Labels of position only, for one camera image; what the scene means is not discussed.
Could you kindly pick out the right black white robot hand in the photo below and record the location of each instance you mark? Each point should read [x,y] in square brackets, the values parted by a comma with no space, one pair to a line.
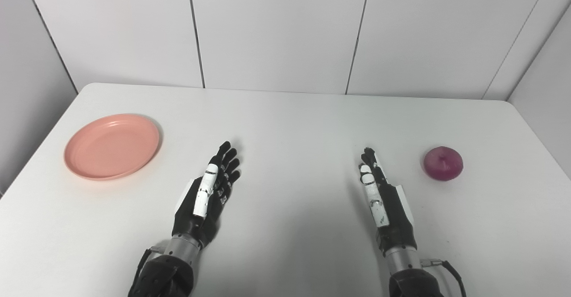
[392,216]

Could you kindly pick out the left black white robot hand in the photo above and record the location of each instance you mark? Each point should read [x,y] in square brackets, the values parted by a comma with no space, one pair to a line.
[209,216]

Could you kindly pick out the purple red onion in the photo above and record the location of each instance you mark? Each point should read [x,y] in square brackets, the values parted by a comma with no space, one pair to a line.
[443,164]

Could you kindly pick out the pink round plate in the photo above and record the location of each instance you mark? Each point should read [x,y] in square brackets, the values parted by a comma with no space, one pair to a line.
[111,147]

